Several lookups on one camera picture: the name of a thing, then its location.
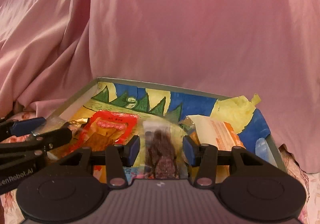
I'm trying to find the blue octopus snack packet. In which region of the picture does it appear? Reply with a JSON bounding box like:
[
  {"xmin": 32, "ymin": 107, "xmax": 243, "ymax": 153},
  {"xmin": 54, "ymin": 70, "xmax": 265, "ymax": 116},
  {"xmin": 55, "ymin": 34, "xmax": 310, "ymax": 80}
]
[{"xmin": 123, "ymin": 166, "xmax": 148, "ymax": 182}]

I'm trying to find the gold duck snack packet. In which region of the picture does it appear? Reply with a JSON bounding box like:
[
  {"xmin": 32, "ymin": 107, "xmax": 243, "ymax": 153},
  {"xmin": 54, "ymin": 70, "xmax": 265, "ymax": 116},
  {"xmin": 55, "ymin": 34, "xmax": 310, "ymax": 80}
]
[{"xmin": 62, "ymin": 118, "xmax": 89, "ymax": 137}]

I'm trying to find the clear dried meat packet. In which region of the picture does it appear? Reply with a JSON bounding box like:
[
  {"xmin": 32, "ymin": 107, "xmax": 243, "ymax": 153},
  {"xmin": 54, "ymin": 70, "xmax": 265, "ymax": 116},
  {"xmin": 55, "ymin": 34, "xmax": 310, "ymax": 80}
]
[{"xmin": 143, "ymin": 120, "xmax": 188, "ymax": 179}]

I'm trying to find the cream orange snack packet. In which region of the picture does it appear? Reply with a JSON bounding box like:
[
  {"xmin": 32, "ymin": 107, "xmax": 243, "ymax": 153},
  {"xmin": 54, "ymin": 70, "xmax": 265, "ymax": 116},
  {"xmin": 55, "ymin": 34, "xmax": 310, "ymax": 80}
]
[{"xmin": 180, "ymin": 115, "xmax": 244, "ymax": 166}]

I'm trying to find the red orange snack packet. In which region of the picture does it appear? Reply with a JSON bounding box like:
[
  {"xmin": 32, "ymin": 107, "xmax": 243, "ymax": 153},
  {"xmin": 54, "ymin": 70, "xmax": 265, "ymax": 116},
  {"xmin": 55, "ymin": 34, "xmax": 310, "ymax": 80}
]
[{"xmin": 65, "ymin": 110, "xmax": 139, "ymax": 154}]

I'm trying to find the grey painted cardboard box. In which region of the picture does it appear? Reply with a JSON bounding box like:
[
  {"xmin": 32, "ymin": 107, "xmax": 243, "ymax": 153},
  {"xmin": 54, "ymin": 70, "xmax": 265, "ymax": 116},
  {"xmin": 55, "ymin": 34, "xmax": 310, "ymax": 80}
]
[{"xmin": 35, "ymin": 77, "xmax": 286, "ymax": 170}]

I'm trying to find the floral pink bed cover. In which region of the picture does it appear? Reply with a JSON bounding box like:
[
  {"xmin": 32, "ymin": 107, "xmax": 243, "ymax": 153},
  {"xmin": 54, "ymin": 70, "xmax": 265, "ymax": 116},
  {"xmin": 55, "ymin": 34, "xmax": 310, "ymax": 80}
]
[{"xmin": 1, "ymin": 125, "xmax": 306, "ymax": 223}]

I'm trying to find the pink satin curtain sheet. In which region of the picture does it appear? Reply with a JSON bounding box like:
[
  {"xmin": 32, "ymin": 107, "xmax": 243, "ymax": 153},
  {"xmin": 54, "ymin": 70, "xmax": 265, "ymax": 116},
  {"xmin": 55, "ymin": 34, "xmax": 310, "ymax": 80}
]
[{"xmin": 1, "ymin": 0, "xmax": 319, "ymax": 173}]

